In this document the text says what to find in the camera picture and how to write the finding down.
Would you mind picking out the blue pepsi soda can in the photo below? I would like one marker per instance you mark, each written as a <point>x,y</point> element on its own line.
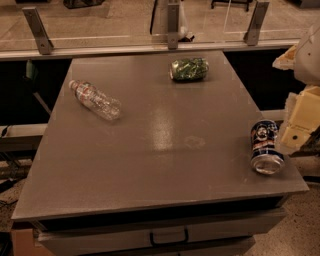
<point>265,159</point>

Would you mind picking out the black drawer handle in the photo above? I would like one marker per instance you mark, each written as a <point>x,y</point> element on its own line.
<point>169,237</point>

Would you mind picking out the clear plastic water bottle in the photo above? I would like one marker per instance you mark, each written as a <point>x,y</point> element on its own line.
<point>95,100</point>

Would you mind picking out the left metal rail bracket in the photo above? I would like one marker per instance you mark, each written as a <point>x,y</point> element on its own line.
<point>37,28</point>

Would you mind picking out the grey drawer cabinet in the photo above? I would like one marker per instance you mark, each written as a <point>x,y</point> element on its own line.
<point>219,229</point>

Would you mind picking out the metal rail bracket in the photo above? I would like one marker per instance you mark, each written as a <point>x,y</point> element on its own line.
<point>172,24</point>
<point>251,37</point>
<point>37,28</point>

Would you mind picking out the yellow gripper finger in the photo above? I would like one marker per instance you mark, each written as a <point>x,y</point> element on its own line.
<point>302,117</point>
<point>286,60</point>

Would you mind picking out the middle metal rail bracket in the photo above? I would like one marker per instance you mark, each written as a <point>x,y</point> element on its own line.
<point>172,24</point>

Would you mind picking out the right metal rail bracket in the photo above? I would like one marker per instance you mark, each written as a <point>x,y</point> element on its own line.
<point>251,37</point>

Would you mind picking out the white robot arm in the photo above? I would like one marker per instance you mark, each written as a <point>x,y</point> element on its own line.
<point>306,66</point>

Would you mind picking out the metal horizontal rail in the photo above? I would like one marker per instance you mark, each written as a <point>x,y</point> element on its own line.
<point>69,53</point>

